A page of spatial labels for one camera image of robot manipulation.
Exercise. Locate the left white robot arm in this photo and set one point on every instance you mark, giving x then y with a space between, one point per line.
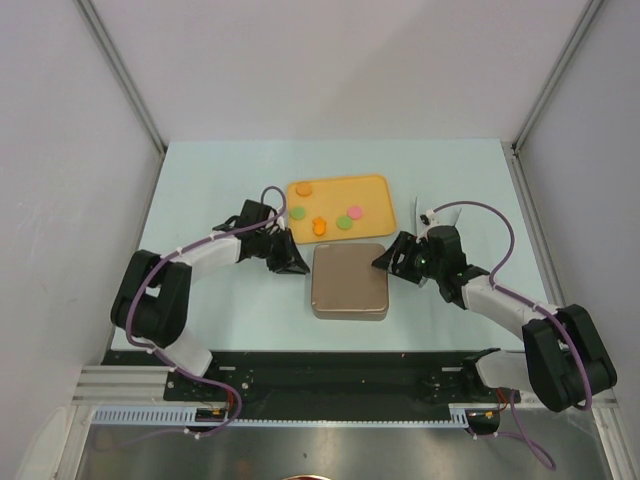
151 305

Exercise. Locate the gold tin lid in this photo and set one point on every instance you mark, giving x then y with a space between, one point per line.
342 274

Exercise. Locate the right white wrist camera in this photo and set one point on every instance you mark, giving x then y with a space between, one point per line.
428 220

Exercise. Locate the yellow plastic tray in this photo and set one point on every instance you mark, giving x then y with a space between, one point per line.
332 197

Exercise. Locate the right aluminium frame post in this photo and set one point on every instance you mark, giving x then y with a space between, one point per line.
568 52

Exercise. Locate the tan biscuit top left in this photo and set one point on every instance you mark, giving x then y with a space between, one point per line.
303 189

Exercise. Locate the orange fish cookie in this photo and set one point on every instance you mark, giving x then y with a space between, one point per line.
319 226

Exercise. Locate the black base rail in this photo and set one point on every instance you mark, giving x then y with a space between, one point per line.
352 387

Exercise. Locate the green cookie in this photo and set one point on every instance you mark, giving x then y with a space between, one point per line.
297 213
344 222

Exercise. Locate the aluminium frame post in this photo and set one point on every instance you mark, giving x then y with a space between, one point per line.
121 73
568 52

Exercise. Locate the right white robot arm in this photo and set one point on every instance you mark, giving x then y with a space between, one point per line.
564 361

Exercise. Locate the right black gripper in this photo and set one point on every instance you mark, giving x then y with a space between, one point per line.
406 244

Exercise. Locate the gold cookie tin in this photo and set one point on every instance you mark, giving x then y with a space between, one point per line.
350 312

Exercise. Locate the left aluminium frame post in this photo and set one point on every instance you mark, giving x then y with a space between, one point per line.
121 73

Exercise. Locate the green cookie centre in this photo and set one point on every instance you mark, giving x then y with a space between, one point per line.
344 222

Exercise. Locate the white cable duct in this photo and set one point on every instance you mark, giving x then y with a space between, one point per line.
166 416

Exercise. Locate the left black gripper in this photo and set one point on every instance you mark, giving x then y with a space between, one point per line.
290 260

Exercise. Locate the pink sandwich cookie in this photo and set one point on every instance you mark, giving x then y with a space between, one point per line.
355 212

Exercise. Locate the metal tongs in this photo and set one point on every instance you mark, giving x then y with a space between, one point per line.
448 216

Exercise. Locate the green cookie left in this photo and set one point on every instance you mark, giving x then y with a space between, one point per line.
297 213

